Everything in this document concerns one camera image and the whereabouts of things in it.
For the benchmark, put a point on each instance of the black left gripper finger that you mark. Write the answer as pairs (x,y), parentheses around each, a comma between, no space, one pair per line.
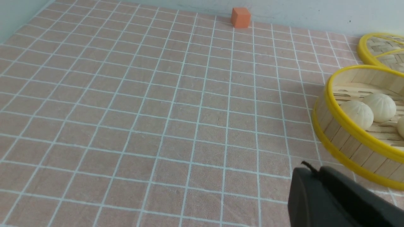
(325,197)

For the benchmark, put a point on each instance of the white bun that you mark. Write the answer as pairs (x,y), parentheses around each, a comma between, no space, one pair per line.
(382,106)
(400,126)
(360,113)

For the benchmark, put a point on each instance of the yellow-rimmed bamboo steamer tray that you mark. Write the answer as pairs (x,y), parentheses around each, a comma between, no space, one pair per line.
(375,154)

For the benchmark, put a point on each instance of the yellow-rimmed woven steamer lid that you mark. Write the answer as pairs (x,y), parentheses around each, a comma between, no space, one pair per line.
(383,50)

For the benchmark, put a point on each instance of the orange foam cube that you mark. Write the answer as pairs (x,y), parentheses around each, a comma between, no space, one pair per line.
(240,17)

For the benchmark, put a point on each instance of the pink checkered tablecloth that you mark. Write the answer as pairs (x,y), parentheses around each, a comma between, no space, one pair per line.
(118,114)

